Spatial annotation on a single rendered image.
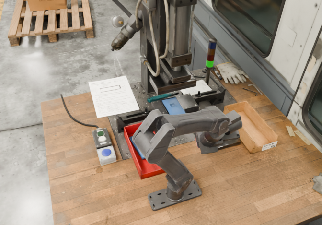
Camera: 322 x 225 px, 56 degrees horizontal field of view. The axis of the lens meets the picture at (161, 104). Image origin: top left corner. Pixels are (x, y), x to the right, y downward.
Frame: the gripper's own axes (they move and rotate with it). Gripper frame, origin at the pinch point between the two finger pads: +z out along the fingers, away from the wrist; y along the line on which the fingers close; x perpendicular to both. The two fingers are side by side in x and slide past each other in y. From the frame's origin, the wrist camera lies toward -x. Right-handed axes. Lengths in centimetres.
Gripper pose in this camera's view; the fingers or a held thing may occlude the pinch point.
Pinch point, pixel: (199, 144)
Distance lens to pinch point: 122.4
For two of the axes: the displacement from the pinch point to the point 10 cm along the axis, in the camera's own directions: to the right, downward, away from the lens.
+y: -1.8, -9.3, 3.3
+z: -1.8, 3.6, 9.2
